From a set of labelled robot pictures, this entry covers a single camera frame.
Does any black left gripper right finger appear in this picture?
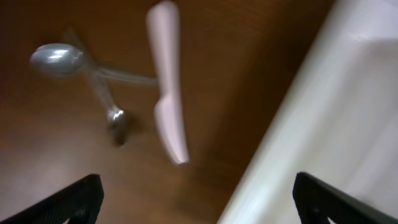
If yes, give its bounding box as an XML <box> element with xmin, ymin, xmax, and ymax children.
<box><xmin>292</xmin><ymin>172</ymin><xmax>397</xmax><ymax>224</ymax></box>

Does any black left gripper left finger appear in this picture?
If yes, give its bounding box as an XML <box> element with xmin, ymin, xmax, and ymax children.
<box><xmin>1</xmin><ymin>174</ymin><xmax>104</xmax><ymax>224</ymax></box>

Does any small dark steel spoon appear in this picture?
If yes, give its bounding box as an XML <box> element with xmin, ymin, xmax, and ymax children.
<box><xmin>63</xmin><ymin>28</ymin><xmax>131</xmax><ymax>146</ymax></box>

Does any small steel teaspoon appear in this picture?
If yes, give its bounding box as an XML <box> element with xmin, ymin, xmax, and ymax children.
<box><xmin>30</xmin><ymin>43</ymin><xmax>157</xmax><ymax>86</ymax></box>

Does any pink plastic knife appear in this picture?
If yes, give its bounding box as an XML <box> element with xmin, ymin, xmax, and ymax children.
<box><xmin>146</xmin><ymin>1</ymin><xmax>189</xmax><ymax>165</ymax></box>

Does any white plastic cutlery tray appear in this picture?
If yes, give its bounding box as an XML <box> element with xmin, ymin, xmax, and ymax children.
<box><xmin>219</xmin><ymin>0</ymin><xmax>397</xmax><ymax>224</ymax></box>

